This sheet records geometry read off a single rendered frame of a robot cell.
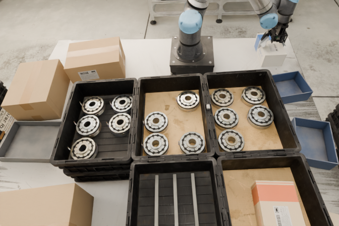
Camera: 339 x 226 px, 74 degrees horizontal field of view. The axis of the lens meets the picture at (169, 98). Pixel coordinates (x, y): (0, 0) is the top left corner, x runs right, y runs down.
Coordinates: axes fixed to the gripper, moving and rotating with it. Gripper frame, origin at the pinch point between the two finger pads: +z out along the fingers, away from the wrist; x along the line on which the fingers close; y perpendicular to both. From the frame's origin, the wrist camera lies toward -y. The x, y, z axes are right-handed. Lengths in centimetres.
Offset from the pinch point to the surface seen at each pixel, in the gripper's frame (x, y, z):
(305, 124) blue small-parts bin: 4, 51, 4
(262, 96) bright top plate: -17.2, 43.7, -9.4
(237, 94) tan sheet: -27.3, 40.2, -6.6
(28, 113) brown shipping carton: -132, 44, -1
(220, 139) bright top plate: -39, 65, -10
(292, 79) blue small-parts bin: 8.4, 21.2, 5.8
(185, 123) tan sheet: -52, 55, -6
